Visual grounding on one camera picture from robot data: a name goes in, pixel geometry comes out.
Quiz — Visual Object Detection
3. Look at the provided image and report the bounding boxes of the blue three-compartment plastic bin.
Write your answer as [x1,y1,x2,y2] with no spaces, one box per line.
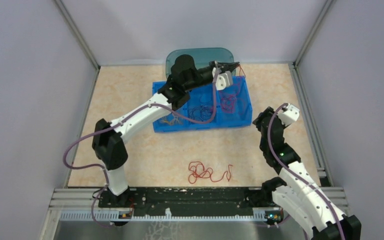
[152,75,253,133]

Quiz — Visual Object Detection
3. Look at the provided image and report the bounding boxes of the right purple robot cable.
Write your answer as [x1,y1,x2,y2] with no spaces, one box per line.
[266,102,347,240]

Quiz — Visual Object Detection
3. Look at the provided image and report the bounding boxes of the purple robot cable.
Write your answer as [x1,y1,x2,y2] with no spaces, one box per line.
[62,71,221,229]
[266,102,347,240]

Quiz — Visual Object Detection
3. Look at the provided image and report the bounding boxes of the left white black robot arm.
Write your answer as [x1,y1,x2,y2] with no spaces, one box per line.
[92,54,240,207]

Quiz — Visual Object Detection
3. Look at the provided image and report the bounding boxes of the dark navy cable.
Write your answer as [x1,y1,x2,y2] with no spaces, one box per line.
[188,94,217,122]

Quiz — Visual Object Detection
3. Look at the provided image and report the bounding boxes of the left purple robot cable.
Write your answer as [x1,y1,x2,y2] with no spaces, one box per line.
[62,71,221,229]

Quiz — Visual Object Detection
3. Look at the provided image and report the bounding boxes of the teal transparent plastic tub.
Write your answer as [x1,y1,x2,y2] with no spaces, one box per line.
[165,47,235,77]

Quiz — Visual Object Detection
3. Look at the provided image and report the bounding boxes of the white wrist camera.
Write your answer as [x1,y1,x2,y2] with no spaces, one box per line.
[212,68,233,91]
[276,102,300,128]

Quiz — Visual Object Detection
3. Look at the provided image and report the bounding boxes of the aluminium frame post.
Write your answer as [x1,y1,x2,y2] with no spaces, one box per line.
[293,0,336,68]
[52,0,101,71]

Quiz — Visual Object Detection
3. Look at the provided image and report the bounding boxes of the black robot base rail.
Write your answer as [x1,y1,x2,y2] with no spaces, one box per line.
[94,187,289,226]

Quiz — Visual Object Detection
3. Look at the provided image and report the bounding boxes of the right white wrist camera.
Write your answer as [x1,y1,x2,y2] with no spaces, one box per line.
[276,102,300,128]

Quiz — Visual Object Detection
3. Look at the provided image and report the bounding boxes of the left aluminium frame post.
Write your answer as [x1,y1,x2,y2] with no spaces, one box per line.
[52,0,101,71]

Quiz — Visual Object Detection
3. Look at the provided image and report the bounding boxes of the right aluminium frame post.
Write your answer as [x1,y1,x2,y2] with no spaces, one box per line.
[293,0,336,68]

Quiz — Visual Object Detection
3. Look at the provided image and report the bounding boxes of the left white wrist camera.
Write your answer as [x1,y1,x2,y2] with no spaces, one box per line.
[212,68,233,91]

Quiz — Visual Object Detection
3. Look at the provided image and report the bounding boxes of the white cable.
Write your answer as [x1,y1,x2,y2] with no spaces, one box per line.
[159,112,185,127]

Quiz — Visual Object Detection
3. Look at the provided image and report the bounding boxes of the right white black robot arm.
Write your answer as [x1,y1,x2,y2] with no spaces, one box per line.
[252,103,362,240]

